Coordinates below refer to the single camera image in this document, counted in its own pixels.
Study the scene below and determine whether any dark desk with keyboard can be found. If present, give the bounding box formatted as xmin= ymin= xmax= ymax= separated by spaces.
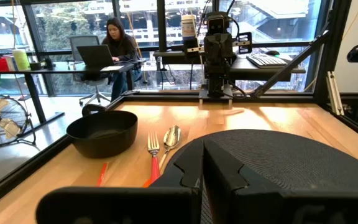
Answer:
xmin=152 ymin=50 xmax=306 ymax=82

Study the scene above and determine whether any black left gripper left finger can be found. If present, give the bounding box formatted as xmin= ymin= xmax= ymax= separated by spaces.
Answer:
xmin=35 ymin=138 xmax=204 ymax=224

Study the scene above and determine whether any silver aluminium bracket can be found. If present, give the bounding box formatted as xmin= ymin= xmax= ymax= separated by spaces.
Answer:
xmin=326 ymin=70 xmax=345 ymax=116

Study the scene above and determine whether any dark round woven placemat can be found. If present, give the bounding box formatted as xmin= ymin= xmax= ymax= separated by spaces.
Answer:
xmin=163 ymin=129 xmax=358 ymax=224

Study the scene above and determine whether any black office desk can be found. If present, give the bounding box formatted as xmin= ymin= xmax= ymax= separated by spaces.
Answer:
xmin=0 ymin=60 xmax=144 ymax=138

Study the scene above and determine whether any computer keyboard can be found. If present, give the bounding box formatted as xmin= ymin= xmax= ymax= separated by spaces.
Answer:
xmin=246 ymin=53 xmax=289 ymax=69

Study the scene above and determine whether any yellow-green cylinder roll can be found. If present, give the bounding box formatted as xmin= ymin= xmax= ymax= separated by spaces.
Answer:
xmin=12 ymin=49 xmax=31 ymax=71

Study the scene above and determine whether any person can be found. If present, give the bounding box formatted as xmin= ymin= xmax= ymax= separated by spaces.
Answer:
xmin=101 ymin=17 xmax=143 ymax=103

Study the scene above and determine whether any grey office chair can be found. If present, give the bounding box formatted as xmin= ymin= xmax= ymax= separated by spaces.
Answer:
xmin=68 ymin=35 xmax=113 ymax=107

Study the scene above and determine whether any white paper sheet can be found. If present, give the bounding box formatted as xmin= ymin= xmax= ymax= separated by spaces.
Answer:
xmin=100 ymin=65 xmax=125 ymax=72

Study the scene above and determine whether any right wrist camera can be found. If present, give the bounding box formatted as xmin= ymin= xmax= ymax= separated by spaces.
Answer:
xmin=206 ymin=11 xmax=230 ymax=35

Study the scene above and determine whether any black laptop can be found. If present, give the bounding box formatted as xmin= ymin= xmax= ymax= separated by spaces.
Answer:
xmin=76 ymin=44 xmax=116 ymax=68

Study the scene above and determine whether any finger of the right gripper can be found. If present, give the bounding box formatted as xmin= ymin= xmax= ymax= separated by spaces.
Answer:
xmin=218 ymin=32 xmax=235 ymax=62
xmin=203 ymin=32 xmax=219 ymax=62

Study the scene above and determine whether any black desk gadget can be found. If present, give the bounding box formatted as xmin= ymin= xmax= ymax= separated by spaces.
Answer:
xmin=44 ymin=55 xmax=56 ymax=71

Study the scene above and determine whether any yellow hanging cord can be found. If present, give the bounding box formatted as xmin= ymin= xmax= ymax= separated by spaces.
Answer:
xmin=10 ymin=0 xmax=17 ymax=51

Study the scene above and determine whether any red handled fork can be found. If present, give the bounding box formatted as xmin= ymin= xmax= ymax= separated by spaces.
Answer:
xmin=147 ymin=130 xmax=162 ymax=184

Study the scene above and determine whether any orange handled spoon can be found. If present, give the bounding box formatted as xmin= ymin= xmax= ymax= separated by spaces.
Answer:
xmin=143 ymin=124 xmax=182 ymax=188

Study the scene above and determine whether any black bowl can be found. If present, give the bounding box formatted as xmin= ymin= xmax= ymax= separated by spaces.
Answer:
xmin=66 ymin=110 xmax=139 ymax=159

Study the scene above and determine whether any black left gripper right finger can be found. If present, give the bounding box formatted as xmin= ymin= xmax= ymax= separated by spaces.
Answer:
xmin=203 ymin=138 xmax=358 ymax=224

